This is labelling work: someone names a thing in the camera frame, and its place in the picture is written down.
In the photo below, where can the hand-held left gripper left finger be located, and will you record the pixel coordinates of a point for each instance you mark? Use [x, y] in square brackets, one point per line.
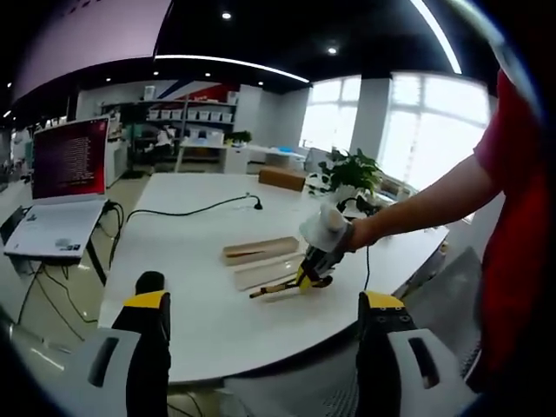
[147, 347]

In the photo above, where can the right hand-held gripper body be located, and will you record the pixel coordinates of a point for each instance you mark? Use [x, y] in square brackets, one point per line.
[326, 232]

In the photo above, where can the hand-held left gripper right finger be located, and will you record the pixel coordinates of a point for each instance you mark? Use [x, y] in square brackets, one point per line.
[375, 347]

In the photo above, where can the wooden chopsticks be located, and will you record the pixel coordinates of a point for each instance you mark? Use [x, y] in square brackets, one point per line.
[278, 288]

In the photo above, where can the beige cutlery case lid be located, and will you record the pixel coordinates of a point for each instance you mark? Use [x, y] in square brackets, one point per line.
[265, 273]

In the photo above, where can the beige cutlery case base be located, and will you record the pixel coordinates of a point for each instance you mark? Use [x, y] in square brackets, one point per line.
[260, 248]

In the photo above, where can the slender wooden utensil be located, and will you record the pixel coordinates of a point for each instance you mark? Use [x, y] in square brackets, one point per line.
[252, 250]

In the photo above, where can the dark curved band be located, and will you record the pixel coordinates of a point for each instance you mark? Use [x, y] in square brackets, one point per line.
[362, 205]

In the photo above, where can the green potted plant white pot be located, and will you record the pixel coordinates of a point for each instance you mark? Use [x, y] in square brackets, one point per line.
[354, 171]

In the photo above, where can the black computer mouse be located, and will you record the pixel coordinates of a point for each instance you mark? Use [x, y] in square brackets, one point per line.
[150, 280]

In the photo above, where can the brown cardboard box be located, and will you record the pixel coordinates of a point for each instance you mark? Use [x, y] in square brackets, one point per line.
[282, 179]

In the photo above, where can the grey mesh office chair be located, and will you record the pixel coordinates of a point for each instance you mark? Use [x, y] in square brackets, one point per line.
[447, 282]

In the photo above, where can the small green plant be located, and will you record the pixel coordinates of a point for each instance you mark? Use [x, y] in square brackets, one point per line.
[238, 137]

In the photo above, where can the person's red shirt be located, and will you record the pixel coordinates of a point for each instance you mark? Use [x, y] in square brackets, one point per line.
[517, 239]

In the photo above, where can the shelf with white bins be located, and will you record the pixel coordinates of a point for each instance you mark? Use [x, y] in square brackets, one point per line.
[191, 114]

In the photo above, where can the curved ceiling light strip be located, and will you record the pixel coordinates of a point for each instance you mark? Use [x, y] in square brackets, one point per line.
[230, 67]

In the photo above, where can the white laptop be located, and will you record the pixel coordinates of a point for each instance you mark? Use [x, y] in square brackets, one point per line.
[65, 174]

